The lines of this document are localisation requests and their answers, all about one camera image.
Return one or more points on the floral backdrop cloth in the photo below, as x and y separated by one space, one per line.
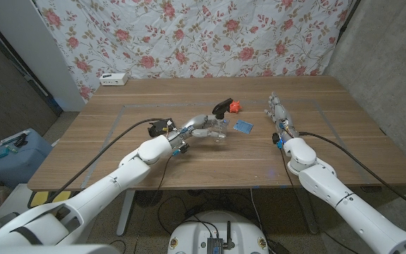
189 35

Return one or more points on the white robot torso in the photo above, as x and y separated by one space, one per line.
217 229

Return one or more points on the black clip tool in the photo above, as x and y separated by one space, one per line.
20 140

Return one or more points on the grey table leg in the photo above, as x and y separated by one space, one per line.
308 215

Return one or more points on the black backdrop stand pole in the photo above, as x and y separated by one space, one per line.
347 17

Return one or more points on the white wall panel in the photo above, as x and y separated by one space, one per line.
41 53

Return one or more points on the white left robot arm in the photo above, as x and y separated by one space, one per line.
101 187

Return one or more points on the yellow black floor mat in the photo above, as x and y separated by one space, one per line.
41 199

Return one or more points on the black round fan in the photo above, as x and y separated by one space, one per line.
148 197

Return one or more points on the orange spiky stress ball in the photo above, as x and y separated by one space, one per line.
236 107

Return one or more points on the black card holder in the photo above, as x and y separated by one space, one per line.
157 127

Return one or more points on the grey tape outline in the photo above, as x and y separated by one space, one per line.
160 104

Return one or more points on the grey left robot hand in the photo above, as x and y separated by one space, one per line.
196 123

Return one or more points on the white power strip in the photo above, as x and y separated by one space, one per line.
113 79

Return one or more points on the teal hand tool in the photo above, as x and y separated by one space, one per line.
2 154

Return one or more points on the white table leg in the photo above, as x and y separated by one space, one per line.
125 215

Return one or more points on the white flat tool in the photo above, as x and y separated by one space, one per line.
14 137

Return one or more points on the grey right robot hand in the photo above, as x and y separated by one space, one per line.
280 113

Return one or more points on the clear spray bottle black cap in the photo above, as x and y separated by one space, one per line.
222 106

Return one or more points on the blue storage case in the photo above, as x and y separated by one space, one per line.
16 166

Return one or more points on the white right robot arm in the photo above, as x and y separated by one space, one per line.
347 201

